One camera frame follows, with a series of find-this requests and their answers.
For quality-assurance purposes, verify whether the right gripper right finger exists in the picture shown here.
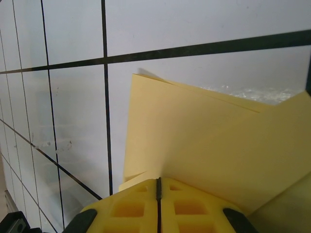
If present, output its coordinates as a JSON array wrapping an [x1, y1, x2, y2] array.
[[157, 177, 258, 233]]

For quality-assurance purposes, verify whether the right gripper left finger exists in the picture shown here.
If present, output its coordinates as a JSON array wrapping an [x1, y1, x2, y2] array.
[[64, 178, 160, 233]]

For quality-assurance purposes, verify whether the yellow cloth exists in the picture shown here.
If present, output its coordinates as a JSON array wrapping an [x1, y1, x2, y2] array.
[[119, 72, 311, 233]]

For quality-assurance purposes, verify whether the clear tape patch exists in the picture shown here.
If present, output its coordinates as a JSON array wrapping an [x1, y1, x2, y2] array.
[[198, 83, 302, 106]]

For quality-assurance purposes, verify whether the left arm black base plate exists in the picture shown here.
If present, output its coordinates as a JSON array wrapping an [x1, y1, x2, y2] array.
[[0, 210, 33, 233]]

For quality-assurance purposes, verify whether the wide aluminium base rail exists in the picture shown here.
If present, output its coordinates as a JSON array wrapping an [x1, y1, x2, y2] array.
[[3, 189, 18, 214]]

